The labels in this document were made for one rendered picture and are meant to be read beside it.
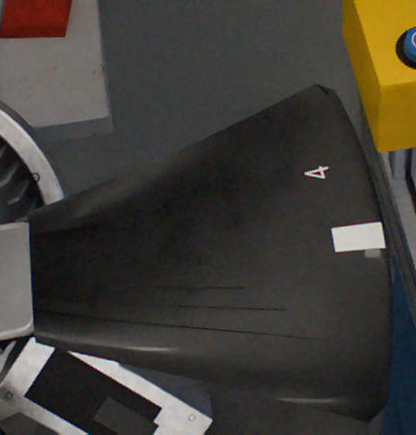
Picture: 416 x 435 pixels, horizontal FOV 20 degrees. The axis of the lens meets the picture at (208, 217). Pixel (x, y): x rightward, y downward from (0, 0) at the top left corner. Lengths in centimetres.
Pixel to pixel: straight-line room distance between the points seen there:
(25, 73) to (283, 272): 67
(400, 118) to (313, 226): 30
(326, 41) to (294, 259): 92
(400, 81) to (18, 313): 41
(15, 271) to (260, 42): 91
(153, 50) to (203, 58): 7
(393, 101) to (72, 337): 40
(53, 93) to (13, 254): 56
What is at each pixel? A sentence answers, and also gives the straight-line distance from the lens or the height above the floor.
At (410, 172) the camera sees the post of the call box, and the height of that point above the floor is 86.
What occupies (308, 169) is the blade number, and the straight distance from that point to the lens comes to 77.
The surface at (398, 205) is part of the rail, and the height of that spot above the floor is 86.
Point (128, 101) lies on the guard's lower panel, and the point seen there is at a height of 59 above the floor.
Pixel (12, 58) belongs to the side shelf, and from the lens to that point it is 138.
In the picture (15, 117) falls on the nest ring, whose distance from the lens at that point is 95.
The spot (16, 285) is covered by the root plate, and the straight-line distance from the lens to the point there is 77.
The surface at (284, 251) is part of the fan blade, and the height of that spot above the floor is 119.
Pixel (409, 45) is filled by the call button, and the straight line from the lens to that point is 102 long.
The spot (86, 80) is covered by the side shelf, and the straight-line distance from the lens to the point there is 133.
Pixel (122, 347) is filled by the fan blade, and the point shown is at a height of 118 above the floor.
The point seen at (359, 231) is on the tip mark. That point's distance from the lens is 76.
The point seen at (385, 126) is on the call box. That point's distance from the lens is 104.
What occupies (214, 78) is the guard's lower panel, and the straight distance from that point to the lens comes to 166.
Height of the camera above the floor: 180
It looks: 53 degrees down
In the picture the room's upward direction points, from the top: 8 degrees counter-clockwise
